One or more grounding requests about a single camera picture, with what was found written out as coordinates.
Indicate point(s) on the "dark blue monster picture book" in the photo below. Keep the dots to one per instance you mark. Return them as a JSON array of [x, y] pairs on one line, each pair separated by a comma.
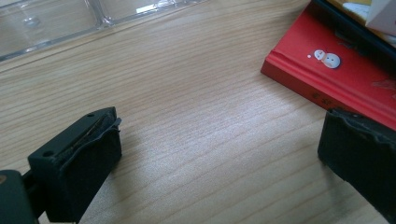
[[348, 34]]

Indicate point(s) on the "clear acrylic book organizer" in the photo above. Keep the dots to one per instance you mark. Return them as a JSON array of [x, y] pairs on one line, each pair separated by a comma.
[[46, 21]]

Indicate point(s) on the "red picture book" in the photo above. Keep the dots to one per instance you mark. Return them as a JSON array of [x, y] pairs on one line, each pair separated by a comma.
[[311, 81]]

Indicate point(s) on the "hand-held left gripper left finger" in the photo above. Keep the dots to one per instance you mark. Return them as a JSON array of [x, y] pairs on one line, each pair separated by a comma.
[[77, 161]]

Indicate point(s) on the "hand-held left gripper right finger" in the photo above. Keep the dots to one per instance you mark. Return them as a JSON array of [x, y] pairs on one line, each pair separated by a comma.
[[358, 149]]

